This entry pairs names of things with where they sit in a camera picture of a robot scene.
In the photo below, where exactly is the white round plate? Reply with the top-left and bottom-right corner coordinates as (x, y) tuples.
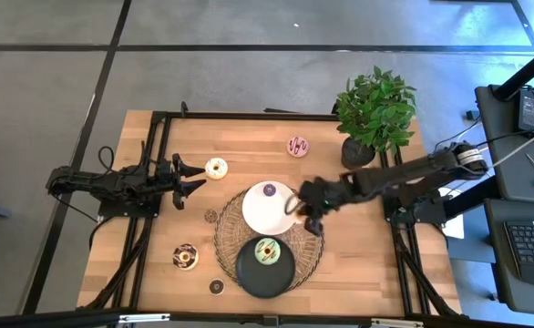
(241, 179), (300, 237)

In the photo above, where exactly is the black keyboard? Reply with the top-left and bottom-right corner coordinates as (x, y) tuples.
(503, 220), (534, 291)

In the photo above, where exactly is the green plant in black pot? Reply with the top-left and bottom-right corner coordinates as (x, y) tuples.
(334, 65), (418, 170)

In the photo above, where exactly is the black power adapter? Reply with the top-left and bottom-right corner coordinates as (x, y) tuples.
(517, 88), (534, 133)

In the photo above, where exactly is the silver frame bracket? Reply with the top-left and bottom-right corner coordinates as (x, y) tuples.
(371, 318), (426, 328)
(118, 313), (170, 323)

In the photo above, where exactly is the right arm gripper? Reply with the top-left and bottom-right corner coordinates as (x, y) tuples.
(284, 178), (348, 238)

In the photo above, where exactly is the black aluminium table frame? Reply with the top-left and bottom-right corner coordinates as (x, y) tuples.
(77, 100), (462, 328)

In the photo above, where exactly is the dark round plate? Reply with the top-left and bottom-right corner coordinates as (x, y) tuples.
(234, 234), (297, 300)

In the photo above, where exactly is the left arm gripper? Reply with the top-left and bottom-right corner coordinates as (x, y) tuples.
(155, 153), (208, 210)

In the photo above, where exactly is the large white iced donut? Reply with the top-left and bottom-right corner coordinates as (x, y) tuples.
(204, 157), (230, 181)

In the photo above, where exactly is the large chocolate glazed donut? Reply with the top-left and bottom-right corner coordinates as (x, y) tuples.
(171, 242), (200, 272)

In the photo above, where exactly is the grey keyboard tray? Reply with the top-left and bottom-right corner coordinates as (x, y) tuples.
(484, 197), (534, 318)

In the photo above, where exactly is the large green drizzled donut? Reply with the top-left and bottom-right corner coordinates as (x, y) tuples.
(253, 237), (282, 266)

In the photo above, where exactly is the black diagonal pole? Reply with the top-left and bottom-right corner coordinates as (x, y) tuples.
(493, 38), (534, 102)

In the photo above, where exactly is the round woven placemat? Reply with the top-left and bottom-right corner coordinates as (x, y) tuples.
(212, 185), (326, 293)

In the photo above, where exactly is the large pink drizzled donut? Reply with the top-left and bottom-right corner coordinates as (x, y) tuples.
(286, 135), (311, 159)

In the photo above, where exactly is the grey side desk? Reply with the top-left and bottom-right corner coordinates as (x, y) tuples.
(474, 83), (534, 201)

